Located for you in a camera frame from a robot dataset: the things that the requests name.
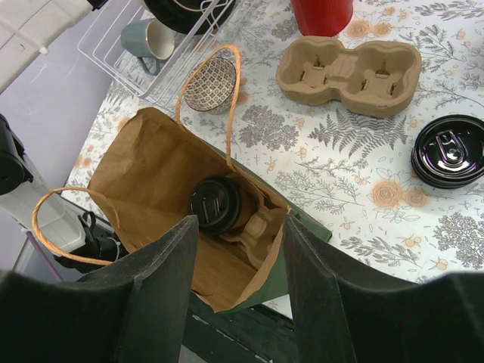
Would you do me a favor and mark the white wire dish rack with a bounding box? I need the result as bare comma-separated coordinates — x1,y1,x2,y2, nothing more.
78,1,255,106

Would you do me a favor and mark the floral tablecloth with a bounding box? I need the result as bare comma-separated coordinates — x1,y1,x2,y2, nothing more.
64,1,483,283

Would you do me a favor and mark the grey blue cup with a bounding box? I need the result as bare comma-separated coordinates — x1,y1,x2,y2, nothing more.
120,18,175,76

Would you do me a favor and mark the brown pulp cup carrier stack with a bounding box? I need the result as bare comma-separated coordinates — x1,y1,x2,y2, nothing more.
275,36,422,117

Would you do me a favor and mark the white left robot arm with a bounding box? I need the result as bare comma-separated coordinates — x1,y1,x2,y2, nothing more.
1,1,108,189

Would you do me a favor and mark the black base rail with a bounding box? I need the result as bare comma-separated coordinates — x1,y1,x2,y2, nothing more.
182,293,299,363

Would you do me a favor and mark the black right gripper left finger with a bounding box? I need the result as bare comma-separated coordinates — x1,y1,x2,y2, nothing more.
1,216,198,362

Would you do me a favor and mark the black plastic cup lid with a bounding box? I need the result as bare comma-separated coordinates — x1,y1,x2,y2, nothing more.
188,175,242,234

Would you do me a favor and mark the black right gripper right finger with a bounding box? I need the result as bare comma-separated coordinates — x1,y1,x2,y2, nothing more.
282,216,483,362

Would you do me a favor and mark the green paper bag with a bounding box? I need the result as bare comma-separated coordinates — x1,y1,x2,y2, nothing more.
85,108,332,312

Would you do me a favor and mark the patterned small bowl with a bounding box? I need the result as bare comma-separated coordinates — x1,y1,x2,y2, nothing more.
185,57,237,114

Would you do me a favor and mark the black round plate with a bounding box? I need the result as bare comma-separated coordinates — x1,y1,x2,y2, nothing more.
141,0,236,35

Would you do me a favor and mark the single brown pulp cup carrier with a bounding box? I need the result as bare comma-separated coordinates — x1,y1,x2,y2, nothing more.
220,206,287,269

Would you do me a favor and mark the red ribbed straw holder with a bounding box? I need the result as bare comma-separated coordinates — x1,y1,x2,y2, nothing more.
290,0,353,37

